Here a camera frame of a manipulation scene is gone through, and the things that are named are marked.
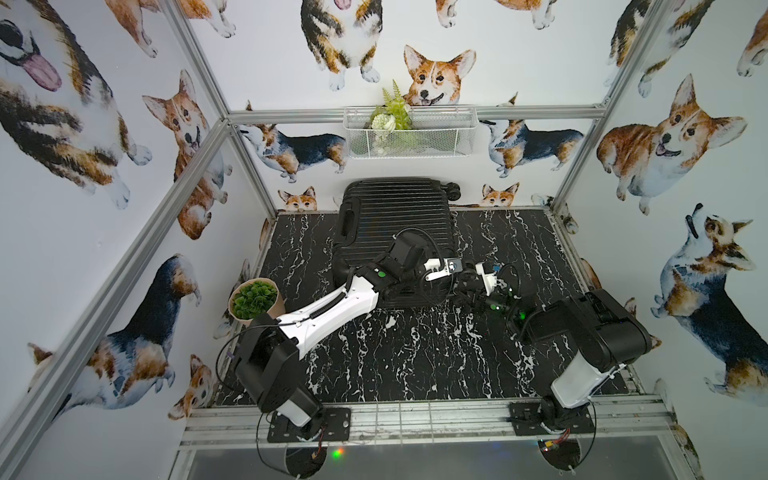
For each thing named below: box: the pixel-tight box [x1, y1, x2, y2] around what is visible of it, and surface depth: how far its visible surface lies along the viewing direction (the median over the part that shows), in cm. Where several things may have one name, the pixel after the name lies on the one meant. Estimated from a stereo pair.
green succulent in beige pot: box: [228, 278, 286, 327], surface depth 86 cm
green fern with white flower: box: [369, 80, 413, 156], surface depth 85 cm
